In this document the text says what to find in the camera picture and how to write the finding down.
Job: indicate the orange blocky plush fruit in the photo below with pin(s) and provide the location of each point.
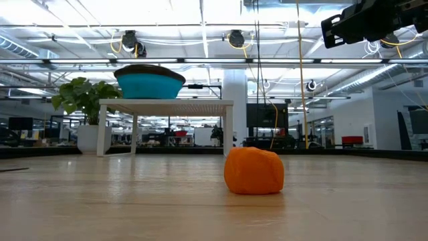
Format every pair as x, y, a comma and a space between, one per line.
254, 172

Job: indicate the blue collapsible bowl grey rim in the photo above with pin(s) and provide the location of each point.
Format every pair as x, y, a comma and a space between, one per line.
150, 85

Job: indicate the red box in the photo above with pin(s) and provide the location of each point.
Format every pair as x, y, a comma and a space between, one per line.
352, 139

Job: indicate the distant small dark plant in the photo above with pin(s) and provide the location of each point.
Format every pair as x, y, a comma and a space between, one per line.
216, 133

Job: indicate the distant red bowl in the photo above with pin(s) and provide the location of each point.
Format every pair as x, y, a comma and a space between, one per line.
181, 133

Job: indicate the white perforated shelf riser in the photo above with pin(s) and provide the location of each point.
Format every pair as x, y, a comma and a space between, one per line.
167, 107

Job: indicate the green potted plant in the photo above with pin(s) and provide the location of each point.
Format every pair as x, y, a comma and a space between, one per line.
83, 97

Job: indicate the distant black desk monitor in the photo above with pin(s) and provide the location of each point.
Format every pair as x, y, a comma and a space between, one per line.
20, 124

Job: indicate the black wall monitor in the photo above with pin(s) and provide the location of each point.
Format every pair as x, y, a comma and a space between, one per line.
267, 115

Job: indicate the distant black rig frame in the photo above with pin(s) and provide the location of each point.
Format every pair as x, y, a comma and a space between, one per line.
200, 86

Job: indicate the black aluminium table frame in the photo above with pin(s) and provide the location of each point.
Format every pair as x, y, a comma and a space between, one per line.
33, 152

